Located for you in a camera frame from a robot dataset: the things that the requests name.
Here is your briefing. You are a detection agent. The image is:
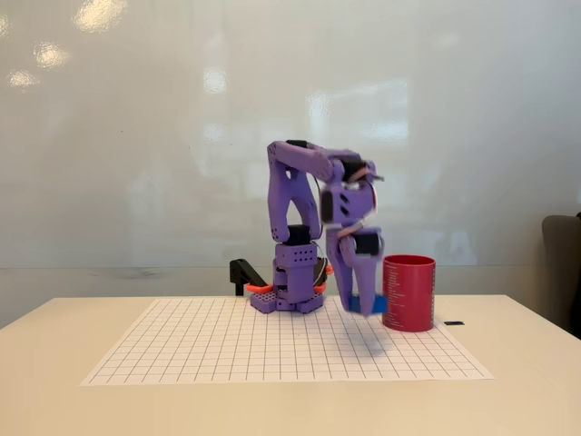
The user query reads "dark brown chair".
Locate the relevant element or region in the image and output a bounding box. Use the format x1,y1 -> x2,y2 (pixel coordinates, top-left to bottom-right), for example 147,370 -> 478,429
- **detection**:
540,212 -> 581,341

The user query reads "black table clamp orange pad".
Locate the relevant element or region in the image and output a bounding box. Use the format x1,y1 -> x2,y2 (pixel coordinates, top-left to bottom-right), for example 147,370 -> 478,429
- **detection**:
228,258 -> 275,297

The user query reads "red cup with white print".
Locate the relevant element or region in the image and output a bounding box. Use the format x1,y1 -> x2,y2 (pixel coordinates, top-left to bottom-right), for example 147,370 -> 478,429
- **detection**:
379,254 -> 438,334

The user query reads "black table clamp orange knob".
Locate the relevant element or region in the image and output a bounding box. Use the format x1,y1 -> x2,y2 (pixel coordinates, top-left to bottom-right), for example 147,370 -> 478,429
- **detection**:
312,256 -> 336,294

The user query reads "white grid paper sheet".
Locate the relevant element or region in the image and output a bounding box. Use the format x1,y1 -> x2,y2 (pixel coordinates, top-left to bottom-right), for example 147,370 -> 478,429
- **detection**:
79,297 -> 495,388

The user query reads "blue toy brick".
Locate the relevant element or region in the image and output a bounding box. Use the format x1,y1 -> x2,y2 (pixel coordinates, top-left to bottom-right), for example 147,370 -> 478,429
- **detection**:
347,293 -> 389,316

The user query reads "red white black servo cable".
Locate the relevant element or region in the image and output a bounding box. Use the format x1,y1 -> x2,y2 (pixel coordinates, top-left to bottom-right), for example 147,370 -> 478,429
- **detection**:
338,165 -> 385,237

